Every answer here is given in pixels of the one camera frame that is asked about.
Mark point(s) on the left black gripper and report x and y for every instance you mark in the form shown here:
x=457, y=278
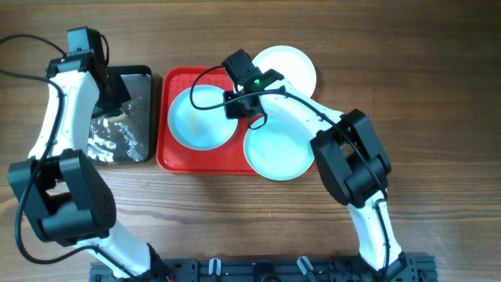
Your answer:
x=122, y=91

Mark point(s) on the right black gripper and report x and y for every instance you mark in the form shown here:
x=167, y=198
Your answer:
x=232, y=111

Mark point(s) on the green yellow sponge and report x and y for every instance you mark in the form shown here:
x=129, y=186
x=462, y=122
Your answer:
x=115, y=117

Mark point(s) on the light blue plate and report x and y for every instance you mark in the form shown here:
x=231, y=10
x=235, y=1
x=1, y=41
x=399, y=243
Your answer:
x=199, y=129
x=276, y=150

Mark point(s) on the light blue plate front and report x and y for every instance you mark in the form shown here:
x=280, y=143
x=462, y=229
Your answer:
x=276, y=150

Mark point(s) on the white plate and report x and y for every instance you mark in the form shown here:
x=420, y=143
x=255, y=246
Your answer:
x=292, y=63

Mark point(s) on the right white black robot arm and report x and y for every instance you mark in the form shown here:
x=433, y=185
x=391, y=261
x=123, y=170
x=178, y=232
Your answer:
x=352, y=163

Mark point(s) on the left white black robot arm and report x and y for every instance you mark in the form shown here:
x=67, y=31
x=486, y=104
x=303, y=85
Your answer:
x=59, y=190

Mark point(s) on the black water tray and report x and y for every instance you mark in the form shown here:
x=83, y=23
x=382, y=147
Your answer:
x=126, y=140

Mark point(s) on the red plastic tray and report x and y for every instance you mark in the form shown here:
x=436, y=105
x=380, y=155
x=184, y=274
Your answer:
x=173, y=157

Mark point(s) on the black mounting rail base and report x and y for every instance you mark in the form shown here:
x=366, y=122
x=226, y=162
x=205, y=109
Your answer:
x=409, y=267

